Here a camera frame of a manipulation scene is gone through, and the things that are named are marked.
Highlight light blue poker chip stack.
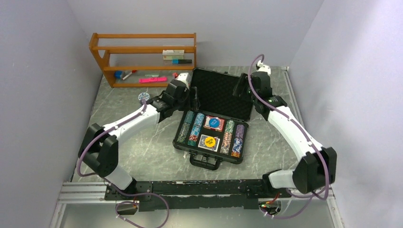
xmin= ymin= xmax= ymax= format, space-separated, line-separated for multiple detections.
xmin=193 ymin=113 xmax=205 ymax=127

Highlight teal green poker chip stack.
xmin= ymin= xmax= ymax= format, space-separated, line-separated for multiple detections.
xmin=184 ymin=111 xmax=194 ymax=124

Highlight blue round dealer chip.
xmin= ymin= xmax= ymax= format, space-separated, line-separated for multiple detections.
xmin=209 ymin=117 xmax=221 ymax=128

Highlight black poker set case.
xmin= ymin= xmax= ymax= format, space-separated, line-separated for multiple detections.
xmin=173 ymin=68 xmax=252 ymax=171

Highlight red playing card deck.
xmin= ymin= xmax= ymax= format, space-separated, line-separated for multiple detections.
xmin=203 ymin=115 xmax=225 ymax=132

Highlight yellow dealer button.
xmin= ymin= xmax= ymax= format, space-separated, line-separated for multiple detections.
xmin=204 ymin=136 xmax=216 ymax=148

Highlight blue playing card deck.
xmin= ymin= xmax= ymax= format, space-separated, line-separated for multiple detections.
xmin=198 ymin=134 xmax=220 ymax=152

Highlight dark green white chip stack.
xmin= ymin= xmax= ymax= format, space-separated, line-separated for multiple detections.
xmin=224 ymin=120 xmax=235 ymax=133

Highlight purple white chip stack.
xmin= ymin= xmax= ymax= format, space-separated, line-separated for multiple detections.
xmin=235 ymin=124 xmax=245 ymax=139

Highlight pink white chip stack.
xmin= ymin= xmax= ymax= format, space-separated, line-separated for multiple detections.
xmin=220 ymin=132 xmax=232 ymax=155

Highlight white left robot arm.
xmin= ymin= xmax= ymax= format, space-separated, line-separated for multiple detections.
xmin=76 ymin=74 xmax=190 ymax=200

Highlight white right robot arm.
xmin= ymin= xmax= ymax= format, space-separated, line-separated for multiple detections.
xmin=233 ymin=71 xmax=337 ymax=197

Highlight pink highlighter marker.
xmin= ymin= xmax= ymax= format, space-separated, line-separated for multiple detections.
xmin=139 ymin=76 xmax=168 ymax=84

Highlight red white chip stack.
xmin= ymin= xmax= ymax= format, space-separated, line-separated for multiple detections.
xmin=189 ymin=134 xmax=198 ymax=142

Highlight yellow blue poker chip stack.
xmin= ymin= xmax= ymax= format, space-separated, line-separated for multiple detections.
xmin=177 ymin=123 xmax=190 ymax=143

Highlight teal marker pen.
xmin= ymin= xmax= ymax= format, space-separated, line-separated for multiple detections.
xmin=172 ymin=59 xmax=193 ymax=65

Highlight white red box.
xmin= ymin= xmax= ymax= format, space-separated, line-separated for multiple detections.
xmin=162 ymin=49 xmax=185 ymax=59

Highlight red white marker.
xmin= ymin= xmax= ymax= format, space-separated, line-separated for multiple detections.
xmin=122 ymin=70 xmax=137 ymax=80

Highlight orange wooden shelf rack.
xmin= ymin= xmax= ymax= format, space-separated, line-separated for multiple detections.
xmin=89 ymin=33 xmax=197 ymax=88

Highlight blue capped small bottle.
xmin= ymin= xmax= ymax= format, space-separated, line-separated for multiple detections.
xmin=114 ymin=70 xmax=125 ymax=79

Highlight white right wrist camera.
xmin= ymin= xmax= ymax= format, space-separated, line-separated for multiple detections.
xmin=255 ymin=60 xmax=271 ymax=76

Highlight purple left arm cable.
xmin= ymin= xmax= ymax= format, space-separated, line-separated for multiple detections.
xmin=76 ymin=100 xmax=170 ymax=228

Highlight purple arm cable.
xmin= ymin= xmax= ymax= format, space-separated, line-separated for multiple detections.
xmin=76 ymin=100 xmax=170 ymax=228
xmin=248 ymin=55 xmax=331 ymax=219

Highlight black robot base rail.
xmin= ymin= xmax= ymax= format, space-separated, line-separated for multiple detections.
xmin=104 ymin=179 xmax=292 ymax=212

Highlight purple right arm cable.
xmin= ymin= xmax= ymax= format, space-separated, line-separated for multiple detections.
xmin=248 ymin=55 xmax=331 ymax=219

